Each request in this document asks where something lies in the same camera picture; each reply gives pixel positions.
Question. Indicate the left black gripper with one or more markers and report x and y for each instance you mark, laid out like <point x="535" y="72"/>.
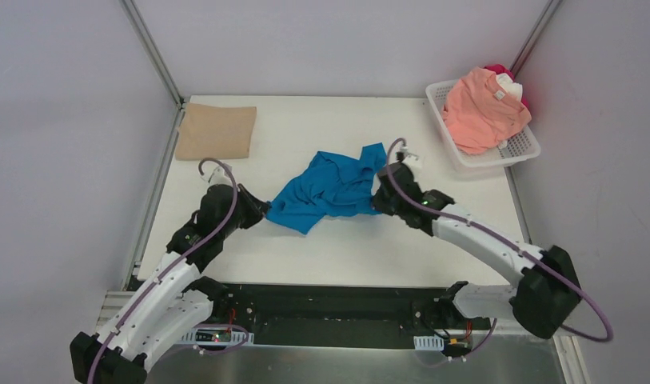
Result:
<point x="251" y="206"/>

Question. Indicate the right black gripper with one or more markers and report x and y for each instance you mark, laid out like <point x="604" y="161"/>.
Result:
<point x="385" y="192"/>

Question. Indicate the blue t shirt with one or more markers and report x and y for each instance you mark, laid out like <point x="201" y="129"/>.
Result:
<point x="332" y="185"/>

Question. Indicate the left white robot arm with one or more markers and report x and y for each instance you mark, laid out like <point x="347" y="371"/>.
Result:
<point x="173" y="299"/>

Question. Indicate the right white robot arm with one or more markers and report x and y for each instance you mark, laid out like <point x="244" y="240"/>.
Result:
<point x="541" y="285"/>

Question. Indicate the folded beige t shirt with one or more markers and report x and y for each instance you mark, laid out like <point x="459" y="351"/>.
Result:
<point x="215" y="132"/>

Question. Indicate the salmon pink t shirt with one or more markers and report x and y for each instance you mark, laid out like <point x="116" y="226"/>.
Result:
<point x="480" y="115"/>

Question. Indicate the left controller board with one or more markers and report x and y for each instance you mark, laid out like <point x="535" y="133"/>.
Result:
<point x="214" y="336"/>

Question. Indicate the controller board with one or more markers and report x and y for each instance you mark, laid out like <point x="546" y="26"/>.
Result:
<point x="450" y="347"/>
<point x="214" y="336"/>

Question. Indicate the white plastic basket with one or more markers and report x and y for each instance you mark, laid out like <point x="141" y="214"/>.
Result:
<point x="521" y="147"/>

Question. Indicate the right controller board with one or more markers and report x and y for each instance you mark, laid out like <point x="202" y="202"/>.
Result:
<point x="450" y="347"/>

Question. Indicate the white garment in basket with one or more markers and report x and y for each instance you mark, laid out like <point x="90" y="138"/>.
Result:
<point x="514" y="89"/>

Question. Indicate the magenta garment in basket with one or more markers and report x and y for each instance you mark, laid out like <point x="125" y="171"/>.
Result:
<point x="498" y="69"/>

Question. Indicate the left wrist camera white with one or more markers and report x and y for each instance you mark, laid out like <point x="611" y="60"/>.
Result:
<point x="219" y="177"/>

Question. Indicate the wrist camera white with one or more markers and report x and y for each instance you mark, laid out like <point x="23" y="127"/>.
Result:
<point x="219" y="177"/>
<point x="413" y="161"/>

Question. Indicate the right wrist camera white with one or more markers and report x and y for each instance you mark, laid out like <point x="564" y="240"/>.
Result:
<point x="413" y="161"/>

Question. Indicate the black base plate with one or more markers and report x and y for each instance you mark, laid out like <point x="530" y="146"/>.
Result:
<point x="385" y="318"/>

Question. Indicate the aluminium frame rail left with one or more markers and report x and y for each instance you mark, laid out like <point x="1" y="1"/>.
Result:
<point x="150" y="47"/>

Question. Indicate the aluminium frame rail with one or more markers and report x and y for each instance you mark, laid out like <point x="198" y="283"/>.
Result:
<point x="150" y="47"/>
<point x="540" y="25"/>

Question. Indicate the aluminium frame rail right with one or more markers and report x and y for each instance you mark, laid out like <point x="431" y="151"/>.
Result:
<point x="540" y="25"/>

